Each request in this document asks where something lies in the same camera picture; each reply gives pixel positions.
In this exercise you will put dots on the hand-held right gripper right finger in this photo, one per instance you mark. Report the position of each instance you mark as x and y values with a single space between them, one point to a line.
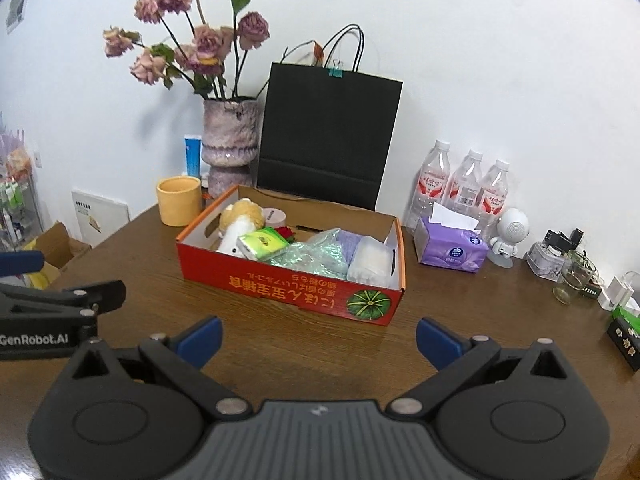
437 342

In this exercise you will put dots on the iridescent plastic bag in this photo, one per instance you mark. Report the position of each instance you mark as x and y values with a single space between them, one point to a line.
310 257

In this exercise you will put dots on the purple cloth pouch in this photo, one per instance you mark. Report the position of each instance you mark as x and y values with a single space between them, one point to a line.
347 242

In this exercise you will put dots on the mottled purple ceramic vase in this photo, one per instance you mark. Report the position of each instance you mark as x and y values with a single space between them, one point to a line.
230 135

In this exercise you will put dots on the red cardboard box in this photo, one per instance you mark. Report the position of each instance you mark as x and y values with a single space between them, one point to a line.
300 291

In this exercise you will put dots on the black paper bag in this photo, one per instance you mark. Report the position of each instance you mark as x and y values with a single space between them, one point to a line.
325 135

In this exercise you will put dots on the white robot figure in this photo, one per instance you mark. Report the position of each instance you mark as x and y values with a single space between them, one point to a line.
511 227

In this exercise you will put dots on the white panel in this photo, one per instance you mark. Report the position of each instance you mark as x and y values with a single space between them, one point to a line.
100 217

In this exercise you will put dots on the yellow plastic bag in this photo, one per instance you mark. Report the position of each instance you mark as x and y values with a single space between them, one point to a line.
45 275

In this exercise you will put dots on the green small box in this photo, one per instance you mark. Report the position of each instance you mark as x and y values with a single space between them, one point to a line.
629 316

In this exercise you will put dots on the small black device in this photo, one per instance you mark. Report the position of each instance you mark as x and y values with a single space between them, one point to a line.
565 240

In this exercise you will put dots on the clear plastic container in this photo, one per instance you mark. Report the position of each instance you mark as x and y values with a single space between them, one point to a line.
545 262

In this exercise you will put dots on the open brown cardboard box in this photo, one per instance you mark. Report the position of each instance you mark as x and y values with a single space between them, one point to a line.
55 247

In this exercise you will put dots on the clear water bottle red label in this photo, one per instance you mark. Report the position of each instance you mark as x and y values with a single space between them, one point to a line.
465 185
432 185
494 195

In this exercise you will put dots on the pink round jar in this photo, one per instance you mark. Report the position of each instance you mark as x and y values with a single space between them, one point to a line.
274 216

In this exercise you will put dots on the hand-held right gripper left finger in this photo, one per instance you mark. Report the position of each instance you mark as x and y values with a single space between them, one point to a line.
202 340

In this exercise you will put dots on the green tissue packet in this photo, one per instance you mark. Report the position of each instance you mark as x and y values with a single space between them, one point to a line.
262 244

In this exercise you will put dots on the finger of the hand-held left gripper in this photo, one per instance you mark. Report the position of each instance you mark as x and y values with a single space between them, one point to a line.
60 297
22 262

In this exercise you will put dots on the clear glass jar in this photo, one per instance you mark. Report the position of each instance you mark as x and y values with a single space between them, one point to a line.
575 277

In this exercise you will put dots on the blue and white tube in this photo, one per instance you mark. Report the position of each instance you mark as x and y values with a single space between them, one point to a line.
193 155

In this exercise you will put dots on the black small box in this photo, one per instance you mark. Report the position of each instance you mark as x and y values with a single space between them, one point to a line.
622 342

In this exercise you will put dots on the white charger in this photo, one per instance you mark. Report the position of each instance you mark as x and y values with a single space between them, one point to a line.
622 290

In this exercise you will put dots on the yellow mug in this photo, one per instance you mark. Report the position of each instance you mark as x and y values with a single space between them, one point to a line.
177 202

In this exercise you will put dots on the white cotton pad packet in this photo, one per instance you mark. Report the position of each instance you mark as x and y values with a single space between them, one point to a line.
370 262

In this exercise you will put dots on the cluttered storage rack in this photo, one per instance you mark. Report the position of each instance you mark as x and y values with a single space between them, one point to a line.
17 195

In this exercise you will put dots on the dried pink rose bouquet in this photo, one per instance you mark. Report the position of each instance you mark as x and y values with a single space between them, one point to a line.
207 42

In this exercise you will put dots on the beige plush toy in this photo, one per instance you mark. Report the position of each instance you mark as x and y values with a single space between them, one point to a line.
245 212

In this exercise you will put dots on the red rose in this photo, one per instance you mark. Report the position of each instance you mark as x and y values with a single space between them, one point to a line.
285 232

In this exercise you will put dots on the purple tissue pack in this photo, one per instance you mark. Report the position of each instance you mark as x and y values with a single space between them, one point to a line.
450 250

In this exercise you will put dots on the wall paper sheet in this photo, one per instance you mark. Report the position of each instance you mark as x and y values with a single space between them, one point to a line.
19 5

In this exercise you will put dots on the teal binder clip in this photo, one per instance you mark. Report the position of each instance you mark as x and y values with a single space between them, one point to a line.
336 71

